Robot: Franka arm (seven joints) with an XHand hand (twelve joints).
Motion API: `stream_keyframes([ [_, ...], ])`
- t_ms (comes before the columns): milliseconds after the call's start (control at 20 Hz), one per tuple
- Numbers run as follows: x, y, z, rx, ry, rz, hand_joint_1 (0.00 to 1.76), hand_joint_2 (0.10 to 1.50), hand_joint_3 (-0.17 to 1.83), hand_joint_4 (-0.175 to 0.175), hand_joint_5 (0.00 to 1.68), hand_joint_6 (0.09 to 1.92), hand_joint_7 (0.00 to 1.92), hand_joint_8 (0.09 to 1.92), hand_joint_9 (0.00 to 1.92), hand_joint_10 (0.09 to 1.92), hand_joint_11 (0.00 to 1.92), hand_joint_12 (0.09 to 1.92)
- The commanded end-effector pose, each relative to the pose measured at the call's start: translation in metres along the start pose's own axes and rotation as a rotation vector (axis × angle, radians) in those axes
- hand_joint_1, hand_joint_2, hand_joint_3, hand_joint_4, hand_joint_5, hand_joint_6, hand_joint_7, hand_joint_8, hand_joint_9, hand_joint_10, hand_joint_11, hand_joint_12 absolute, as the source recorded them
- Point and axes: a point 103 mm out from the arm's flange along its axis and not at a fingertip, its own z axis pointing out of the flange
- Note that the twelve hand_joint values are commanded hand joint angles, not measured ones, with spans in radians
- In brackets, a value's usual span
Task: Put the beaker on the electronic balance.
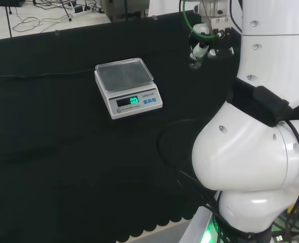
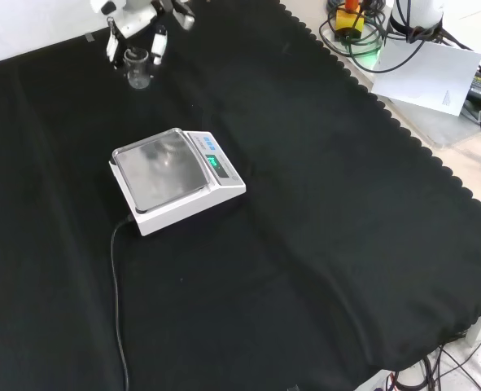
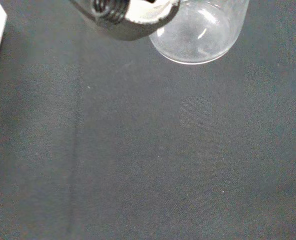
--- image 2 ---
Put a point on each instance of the black bench cloth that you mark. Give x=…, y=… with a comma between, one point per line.
x=264, y=244

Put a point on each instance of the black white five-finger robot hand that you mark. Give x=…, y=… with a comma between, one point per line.
x=132, y=18

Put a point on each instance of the small clear glass beaker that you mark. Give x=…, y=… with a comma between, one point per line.
x=137, y=69

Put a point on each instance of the clear cloth clip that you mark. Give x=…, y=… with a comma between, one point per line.
x=89, y=38

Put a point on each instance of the pale white board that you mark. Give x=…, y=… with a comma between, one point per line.
x=427, y=77

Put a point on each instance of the yellow stop button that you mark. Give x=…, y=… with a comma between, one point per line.
x=349, y=18

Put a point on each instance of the white electronic balance steel pan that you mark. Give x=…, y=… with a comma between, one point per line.
x=171, y=175

